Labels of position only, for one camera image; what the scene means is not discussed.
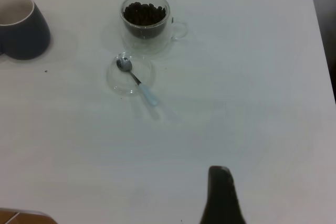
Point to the small clear glass dish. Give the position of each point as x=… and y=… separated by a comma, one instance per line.
x=123, y=87

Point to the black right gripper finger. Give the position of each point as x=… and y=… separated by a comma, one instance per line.
x=223, y=197

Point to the dark grey ceramic mug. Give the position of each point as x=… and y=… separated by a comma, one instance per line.
x=26, y=40

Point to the roasted coffee beans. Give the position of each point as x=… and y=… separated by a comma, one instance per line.
x=144, y=14

